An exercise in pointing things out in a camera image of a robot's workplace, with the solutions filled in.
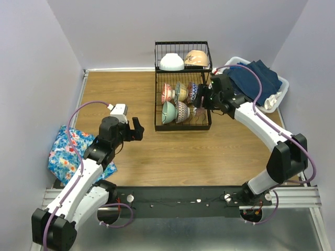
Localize blue zigzag red bowl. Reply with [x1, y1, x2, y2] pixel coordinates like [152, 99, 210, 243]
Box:
[186, 82, 198, 104]

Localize yellow dotted teal bowl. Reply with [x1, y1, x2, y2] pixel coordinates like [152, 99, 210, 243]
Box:
[174, 82, 188, 102]

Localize mint green bowl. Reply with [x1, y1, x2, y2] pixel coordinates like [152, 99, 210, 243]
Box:
[162, 101, 177, 124]

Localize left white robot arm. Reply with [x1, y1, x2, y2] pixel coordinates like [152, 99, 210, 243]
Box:
[31, 116, 144, 250]

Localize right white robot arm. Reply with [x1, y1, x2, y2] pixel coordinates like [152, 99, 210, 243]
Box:
[194, 74, 307, 205]

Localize dark blue folded cloth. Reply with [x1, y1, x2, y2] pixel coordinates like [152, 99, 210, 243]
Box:
[224, 60, 282, 107]

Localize red white patterned bowl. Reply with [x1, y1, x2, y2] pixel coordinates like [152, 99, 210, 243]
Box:
[161, 83, 175, 104]

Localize beige floral bowl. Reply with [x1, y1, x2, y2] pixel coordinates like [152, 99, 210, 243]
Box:
[184, 50, 208, 67]

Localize white plastic basket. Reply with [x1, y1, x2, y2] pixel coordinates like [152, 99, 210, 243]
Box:
[217, 56, 289, 113]

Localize white ribbed bowl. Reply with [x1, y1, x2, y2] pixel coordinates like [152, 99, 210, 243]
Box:
[159, 53, 184, 71]

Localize white crumpled cloth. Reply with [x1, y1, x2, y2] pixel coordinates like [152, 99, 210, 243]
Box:
[264, 92, 282, 110]

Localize blue floral cloth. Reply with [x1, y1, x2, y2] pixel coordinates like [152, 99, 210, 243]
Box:
[48, 125, 118, 189]

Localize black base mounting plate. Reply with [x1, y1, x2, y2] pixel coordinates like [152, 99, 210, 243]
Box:
[97, 186, 272, 224]

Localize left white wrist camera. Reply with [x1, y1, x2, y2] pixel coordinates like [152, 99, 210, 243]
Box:
[107, 104, 128, 124]

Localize black wire dish rack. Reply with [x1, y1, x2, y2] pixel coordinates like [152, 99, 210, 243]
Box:
[154, 41, 213, 131]

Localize aluminium frame rail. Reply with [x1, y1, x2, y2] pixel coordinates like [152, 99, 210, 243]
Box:
[28, 69, 325, 251]

